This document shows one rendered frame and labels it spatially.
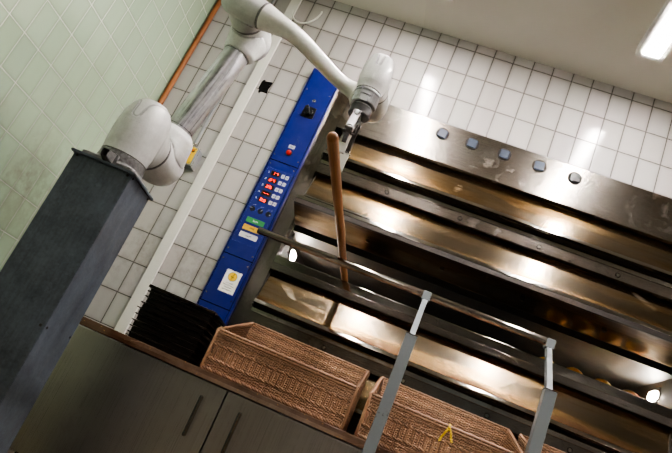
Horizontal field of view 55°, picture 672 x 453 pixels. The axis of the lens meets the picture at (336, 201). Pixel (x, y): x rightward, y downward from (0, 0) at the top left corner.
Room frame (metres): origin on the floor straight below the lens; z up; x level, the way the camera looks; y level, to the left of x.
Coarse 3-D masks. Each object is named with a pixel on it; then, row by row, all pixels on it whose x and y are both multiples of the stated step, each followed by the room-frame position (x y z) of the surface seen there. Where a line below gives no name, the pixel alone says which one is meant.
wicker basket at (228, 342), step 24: (216, 336) 2.37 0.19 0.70; (240, 336) 2.35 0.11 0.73; (264, 336) 2.80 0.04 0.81; (216, 360) 2.36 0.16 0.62; (240, 360) 2.77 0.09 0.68; (264, 360) 2.33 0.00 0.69; (288, 360) 2.31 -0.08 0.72; (312, 360) 2.75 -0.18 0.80; (336, 360) 2.74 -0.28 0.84; (240, 384) 2.34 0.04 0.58; (264, 384) 2.33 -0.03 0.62; (288, 384) 2.31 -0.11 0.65; (312, 384) 2.29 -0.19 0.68; (336, 384) 2.28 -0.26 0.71; (360, 384) 2.34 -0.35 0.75; (312, 408) 2.29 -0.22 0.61; (336, 408) 2.28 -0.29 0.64
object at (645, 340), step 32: (320, 224) 2.80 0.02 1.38; (352, 224) 2.68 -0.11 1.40; (384, 256) 2.81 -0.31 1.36; (416, 256) 2.68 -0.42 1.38; (448, 256) 2.58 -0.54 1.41; (480, 288) 2.68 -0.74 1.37; (512, 288) 2.56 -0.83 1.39; (576, 320) 2.57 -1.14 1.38; (608, 320) 2.46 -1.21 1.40; (640, 352) 2.57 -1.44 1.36
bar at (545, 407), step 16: (288, 240) 2.48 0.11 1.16; (320, 256) 2.45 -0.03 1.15; (336, 256) 2.44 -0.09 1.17; (368, 272) 2.41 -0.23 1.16; (400, 288) 2.39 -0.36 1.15; (416, 288) 2.37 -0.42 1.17; (448, 304) 2.34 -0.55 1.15; (416, 320) 2.24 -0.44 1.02; (496, 320) 2.31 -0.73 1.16; (416, 336) 2.14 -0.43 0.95; (528, 336) 2.29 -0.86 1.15; (544, 336) 2.28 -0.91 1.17; (400, 352) 2.14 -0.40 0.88; (400, 368) 2.14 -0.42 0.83; (544, 384) 2.13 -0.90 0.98; (384, 400) 2.14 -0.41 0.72; (544, 400) 2.05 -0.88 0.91; (384, 416) 2.14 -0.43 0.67; (544, 416) 2.05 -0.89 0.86; (544, 432) 2.04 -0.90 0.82; (368, 448) 2.14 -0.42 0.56; (528, 448) 2.05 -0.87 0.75
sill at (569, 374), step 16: (304, 272) 2.84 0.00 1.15; (320, 272) 2.82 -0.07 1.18; (352, 288) 2.79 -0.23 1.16; (384, 304) 2.76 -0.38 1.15; (400, 304) 2.75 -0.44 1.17; (432, 320) 2.72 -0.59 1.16; (464, 336) 2.69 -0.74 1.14; (480, 336) 2.67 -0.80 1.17; (512, 352) 2.65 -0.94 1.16; (544, 368) 2.62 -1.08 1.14; (560, 368) 2.61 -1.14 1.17; (592, 384) 2.58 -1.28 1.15; (624, 400) 2.55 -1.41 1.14; (640, 400) 2.54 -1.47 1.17
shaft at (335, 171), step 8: (328, 136) 1.45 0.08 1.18; (336, 136) 1.45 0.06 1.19; (328, 144) 1.48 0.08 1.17; (336, 144) 1.47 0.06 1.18; (328, 152) 1.53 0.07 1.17; (336, 152) 1.51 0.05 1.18; (336, 160) 1.56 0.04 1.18; (336, 168) 1.61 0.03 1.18; (336, 176) 1.66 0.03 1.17; (336, 184) 1.72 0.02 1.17; (336, 192) 1.78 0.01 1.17; (336, 200) 1.84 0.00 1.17; (336, 208) 1.91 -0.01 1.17; (336, 216) 1.99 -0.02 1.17; (336, 224) 2.07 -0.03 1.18; (336, 232) 2.18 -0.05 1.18; (344, 232) 2.17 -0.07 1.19; (344, 240) 2.25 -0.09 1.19; (344, 248) 2.34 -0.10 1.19; (344, 256) 2.44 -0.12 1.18; (344, 272) 2.67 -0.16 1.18; (344, 280) 2.80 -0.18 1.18
